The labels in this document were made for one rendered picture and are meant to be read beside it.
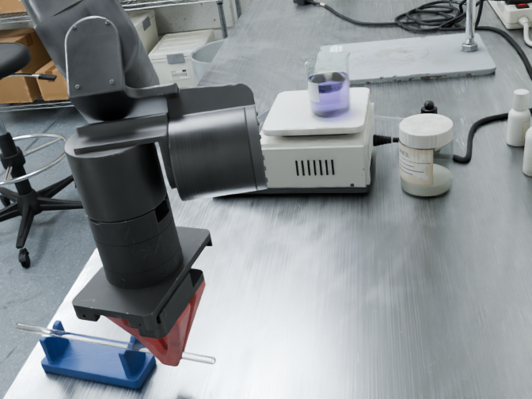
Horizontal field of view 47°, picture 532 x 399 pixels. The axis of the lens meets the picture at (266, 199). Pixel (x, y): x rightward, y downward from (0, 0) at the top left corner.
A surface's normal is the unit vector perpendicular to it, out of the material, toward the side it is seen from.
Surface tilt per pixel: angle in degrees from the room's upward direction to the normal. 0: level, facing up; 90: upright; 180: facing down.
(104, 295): 0
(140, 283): 90
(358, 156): 90
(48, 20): 44
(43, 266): 0
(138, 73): 112
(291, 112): 0
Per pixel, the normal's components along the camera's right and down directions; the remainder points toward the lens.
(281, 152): -0.20, 0.52
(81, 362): -0.14, -0.85
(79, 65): -0.04, -0.27
